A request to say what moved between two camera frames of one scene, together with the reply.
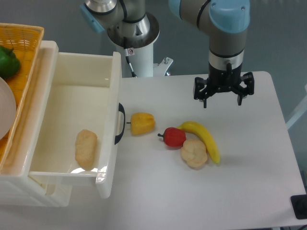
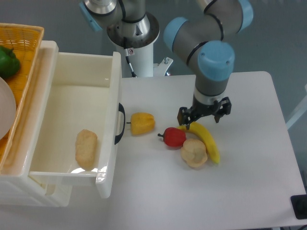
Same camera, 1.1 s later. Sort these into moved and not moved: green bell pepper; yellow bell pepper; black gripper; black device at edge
Moved: black gripper
Not moved: yellow bell pepper; black device at edge; green bell pepper
